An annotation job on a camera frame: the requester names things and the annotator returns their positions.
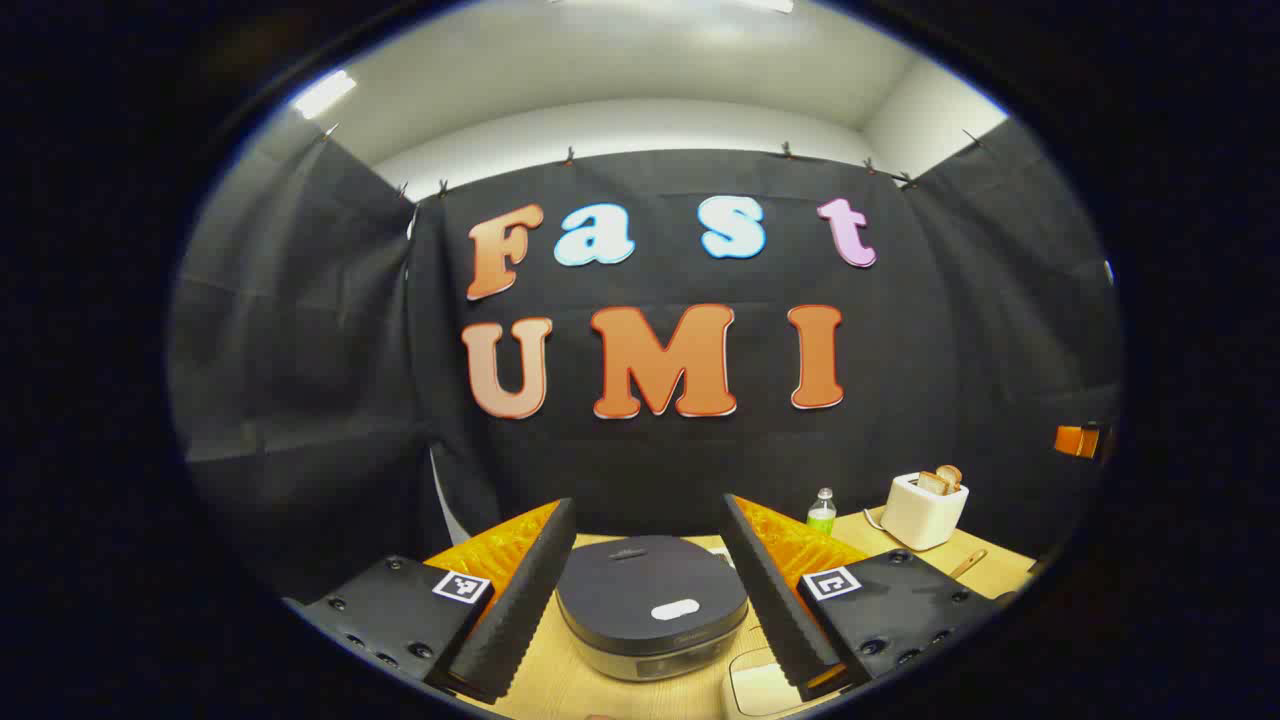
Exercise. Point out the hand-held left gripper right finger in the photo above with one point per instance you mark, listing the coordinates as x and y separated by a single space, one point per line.
775 600

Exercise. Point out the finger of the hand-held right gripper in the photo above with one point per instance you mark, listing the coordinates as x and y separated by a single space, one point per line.
1075 441

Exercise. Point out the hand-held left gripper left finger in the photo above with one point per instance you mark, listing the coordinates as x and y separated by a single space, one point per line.
520 600

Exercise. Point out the cream square rice dish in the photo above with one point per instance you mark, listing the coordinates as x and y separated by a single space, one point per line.
760 688

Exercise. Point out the black rice cooker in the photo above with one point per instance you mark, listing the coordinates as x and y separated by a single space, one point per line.
650 590

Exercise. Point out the green drink bottle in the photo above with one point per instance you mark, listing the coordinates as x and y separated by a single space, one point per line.
821 515

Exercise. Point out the toasted bread slice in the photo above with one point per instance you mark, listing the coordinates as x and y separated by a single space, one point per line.
932 483
951 475

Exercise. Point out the white toaster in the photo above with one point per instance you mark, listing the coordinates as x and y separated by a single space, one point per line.
920 515

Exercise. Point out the black backdrop cloth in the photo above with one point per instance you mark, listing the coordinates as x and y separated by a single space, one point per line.
900 350

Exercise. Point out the ceiling light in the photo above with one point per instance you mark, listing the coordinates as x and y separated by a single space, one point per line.
325 93

